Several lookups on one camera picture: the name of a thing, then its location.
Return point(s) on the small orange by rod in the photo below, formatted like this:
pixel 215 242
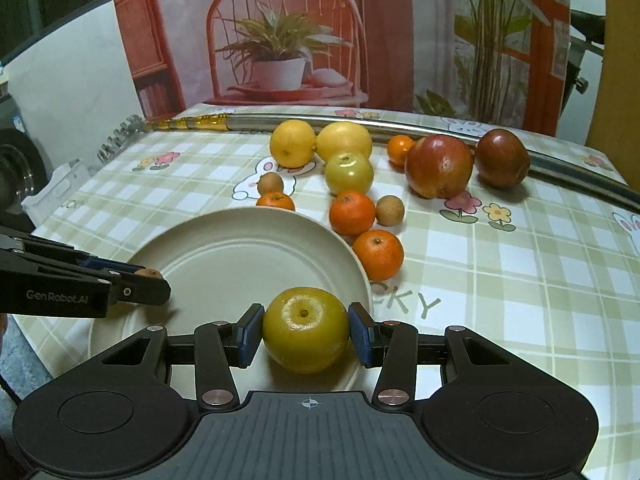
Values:
pixel 397 149

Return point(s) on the checked floral tablecloth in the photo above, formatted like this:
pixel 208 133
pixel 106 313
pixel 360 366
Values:
pixel 547 272

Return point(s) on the yellow lemon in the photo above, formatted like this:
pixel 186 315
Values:
pixel 292 143
pixel 343 137

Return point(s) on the yellow lemon right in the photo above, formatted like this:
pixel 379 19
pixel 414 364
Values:
pixel 343 137

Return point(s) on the mandarin centre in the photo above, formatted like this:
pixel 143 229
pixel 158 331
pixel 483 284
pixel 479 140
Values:
pixel 352 213

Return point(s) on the yellow lemon left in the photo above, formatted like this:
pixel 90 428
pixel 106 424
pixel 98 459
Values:
pixel 292 143

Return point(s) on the printed room backdrop cloth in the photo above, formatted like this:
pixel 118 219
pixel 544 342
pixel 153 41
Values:
pixel 500 62

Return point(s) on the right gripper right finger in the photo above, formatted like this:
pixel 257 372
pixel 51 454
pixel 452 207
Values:
pixel 392 347

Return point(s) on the black office chair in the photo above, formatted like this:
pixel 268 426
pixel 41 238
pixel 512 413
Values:
pixel 592 29

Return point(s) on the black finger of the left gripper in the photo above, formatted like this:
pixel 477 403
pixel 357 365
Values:
pixel 127 286

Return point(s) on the wooden door panel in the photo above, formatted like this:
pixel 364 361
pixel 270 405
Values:
pixel 614 129

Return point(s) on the brown longan near bunny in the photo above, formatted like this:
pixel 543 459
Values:
pixel 271 182

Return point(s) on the mandarin front right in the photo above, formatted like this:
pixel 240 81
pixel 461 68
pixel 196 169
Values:
pixel 381 254

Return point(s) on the small brown longan fruit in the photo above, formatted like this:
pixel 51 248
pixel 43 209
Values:
pixel 149 273

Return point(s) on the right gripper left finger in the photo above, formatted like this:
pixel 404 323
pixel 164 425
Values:
pixel 219 346

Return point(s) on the brown longan centre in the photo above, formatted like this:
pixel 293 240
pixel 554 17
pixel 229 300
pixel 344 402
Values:
pixel 390 210

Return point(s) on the mandarin behind plate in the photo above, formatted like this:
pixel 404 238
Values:
pixel 276 199

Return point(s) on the green-yellow apple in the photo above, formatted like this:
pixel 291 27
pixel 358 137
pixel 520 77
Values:
pixel 348 172

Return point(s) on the beige round plate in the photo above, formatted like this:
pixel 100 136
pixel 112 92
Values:
pixel 219 264

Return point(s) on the large red apple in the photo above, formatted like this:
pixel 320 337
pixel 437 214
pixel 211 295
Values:
pixel 439 166

